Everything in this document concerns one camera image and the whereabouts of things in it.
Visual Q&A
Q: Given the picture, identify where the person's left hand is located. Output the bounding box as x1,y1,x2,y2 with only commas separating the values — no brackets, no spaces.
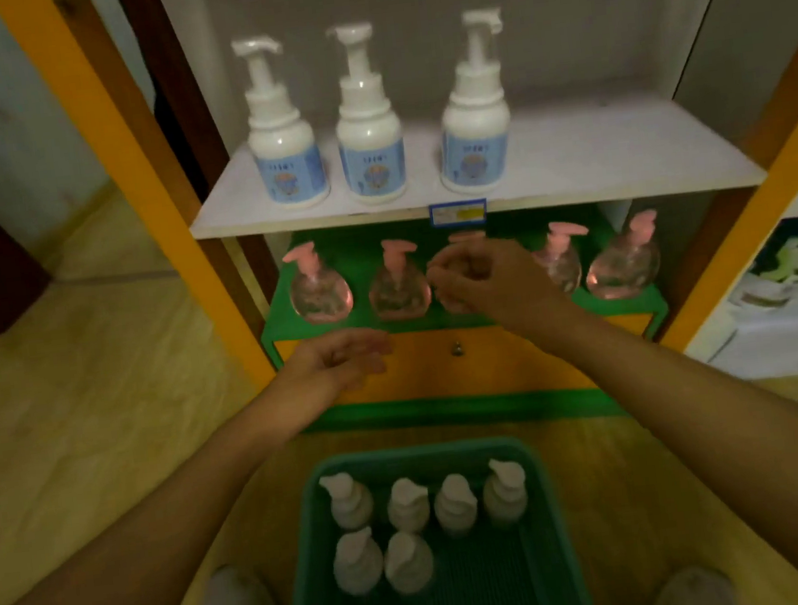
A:
254,324,402,438

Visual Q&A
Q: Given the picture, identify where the orange framed white shelf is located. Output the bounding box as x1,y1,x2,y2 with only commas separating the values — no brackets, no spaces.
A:
0,0,798,484

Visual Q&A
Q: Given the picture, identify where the blue price tag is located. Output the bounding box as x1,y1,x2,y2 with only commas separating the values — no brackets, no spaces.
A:
427,198,490,230

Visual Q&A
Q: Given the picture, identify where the person's right forearm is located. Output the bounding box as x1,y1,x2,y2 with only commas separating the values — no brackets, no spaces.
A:
533,289,798,605

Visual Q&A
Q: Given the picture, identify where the teal plastic basket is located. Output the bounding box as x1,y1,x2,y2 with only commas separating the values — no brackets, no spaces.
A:
266,427,596,605

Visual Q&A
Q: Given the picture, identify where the person's right white shoe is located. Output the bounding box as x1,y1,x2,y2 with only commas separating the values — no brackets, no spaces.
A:
647,561,740,605

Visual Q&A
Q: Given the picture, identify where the person's left forearm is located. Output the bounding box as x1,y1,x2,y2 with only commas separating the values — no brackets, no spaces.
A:
0,394,334,605

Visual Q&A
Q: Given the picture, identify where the clear pink pump bottle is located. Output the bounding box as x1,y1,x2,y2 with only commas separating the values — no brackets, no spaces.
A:
361,234,436,326
578,207,667,305
427,227,498,318
530,217,597,298
280,238,357,329

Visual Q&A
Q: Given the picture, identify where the green orange base cabinet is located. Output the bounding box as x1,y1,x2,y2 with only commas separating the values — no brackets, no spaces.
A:
247,191,682,457

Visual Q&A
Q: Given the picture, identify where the person's right hand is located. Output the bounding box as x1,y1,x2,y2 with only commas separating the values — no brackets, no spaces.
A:
421,226,587,373

